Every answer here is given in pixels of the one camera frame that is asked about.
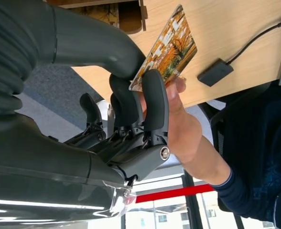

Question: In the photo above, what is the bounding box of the black card reader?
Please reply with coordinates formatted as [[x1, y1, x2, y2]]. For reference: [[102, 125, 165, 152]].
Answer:
[[197, 58, 234, 88]]

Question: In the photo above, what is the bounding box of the dark speckled floor rug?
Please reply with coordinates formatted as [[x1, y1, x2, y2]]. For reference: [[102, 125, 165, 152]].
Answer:
[[23, 62, 103, 131]]

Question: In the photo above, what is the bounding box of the red barrier belt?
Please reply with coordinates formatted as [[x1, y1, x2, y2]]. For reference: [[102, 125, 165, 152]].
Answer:
[[135, 184, 215, 204]]

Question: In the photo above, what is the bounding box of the person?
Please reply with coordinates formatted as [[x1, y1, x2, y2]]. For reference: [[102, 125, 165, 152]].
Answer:
[[140, 77, 281, 229]]

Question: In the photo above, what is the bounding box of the black reader cable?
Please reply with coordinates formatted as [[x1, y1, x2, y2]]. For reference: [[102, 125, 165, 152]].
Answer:
[[226, 18, 281, 66]]

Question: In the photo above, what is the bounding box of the brown wooden card holder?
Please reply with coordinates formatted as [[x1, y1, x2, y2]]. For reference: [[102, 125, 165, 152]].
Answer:
[[46, 0, 148, 35]]

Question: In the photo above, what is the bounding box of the black office chair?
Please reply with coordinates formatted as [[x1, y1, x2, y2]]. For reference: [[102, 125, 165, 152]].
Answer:
[[198, 80, 275, 213]]

